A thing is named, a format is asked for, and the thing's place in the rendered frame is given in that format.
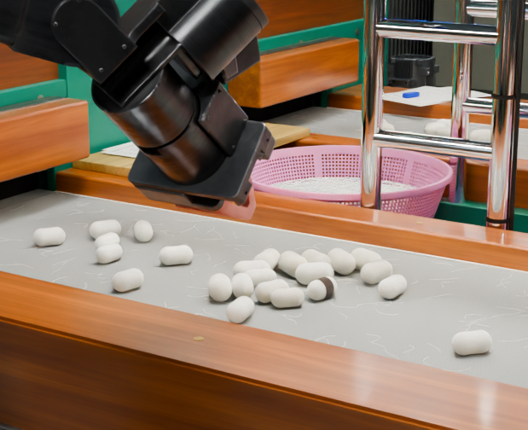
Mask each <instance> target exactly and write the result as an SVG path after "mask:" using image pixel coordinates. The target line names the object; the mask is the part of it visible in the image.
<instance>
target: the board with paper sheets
mask: <svg viewBox="0 0 528 430"><path fill-rule="evenodd" d="M263 123H264V122H263ZM264 124H265V125H266V126H267V128H268V129H269V130H270V132H271V133H272V136H273V137H274V138H275V140H276V145H275V148H276V147H279V146H281V145H284V144H287V143H290V142H294V141H297V140H299V139H302V138H305V137H309V136H310V128H305V127H298V126H291V125H278V124H271V123H264ZM104 151H105V150H104ZM104 151H101V152H98V153H94V154H90V156H89V157H88V158H85V159H82V160H77V161H74V162H73V168H75V169H80V170H86V171H96V172H101V173H107V174H113V175H118V176H123V177H128V174H129V172H130V169H131V167H132V165H133V162H134V160H135V158H133V157H127V156H121V155H114V154H104V153H102V152H104Z"/></svg>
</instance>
